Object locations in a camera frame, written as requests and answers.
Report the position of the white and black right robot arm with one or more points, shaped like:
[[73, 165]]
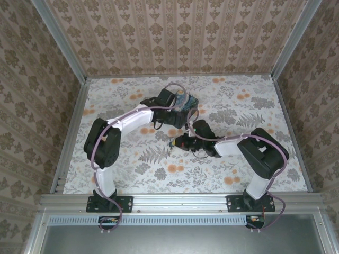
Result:
[[265, 153]]

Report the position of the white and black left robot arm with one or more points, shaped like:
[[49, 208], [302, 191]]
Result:
[[102, 143]]

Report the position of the blue box with painted lid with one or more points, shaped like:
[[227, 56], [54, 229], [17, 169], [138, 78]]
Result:
[[188, 101]]

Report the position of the grey metal sheet panel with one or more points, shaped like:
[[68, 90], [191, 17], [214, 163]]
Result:
[[180, 240]]

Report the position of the small circuit board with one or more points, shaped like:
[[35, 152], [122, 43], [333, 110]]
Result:
[[108, 221], [255, 220]]

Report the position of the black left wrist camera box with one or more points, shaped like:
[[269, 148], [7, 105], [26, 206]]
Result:
[[148, 101]]

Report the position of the aluminium frame front rail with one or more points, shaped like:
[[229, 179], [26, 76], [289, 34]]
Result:
[[180, 202]]

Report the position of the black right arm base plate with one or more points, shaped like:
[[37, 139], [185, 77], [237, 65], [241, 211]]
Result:
[[234, 203]]

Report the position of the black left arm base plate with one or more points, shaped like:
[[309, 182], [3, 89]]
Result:
[[124, 203]]

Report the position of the aluminium frame side rail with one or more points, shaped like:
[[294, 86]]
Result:
[[74, 132], [294, 132]]

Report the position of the aluminium frame corner post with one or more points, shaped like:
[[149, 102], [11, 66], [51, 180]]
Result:
[[296, 37], [58, 37]]

